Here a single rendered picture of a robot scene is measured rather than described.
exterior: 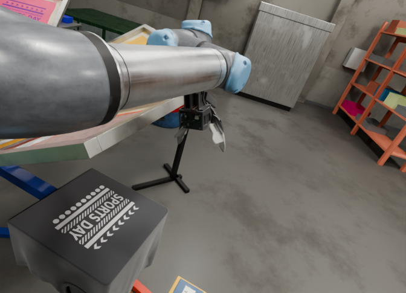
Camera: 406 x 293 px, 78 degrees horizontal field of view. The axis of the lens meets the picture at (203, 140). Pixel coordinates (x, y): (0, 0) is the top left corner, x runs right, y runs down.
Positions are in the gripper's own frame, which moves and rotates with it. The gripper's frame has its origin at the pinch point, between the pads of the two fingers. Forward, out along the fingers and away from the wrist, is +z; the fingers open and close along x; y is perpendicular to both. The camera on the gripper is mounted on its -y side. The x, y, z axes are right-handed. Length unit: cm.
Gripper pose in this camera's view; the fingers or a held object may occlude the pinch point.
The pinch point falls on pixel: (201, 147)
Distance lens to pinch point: 78.2
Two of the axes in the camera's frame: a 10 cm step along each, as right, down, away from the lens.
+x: 9.3, 1.4, -3.5
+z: 0.1, 9.2, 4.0
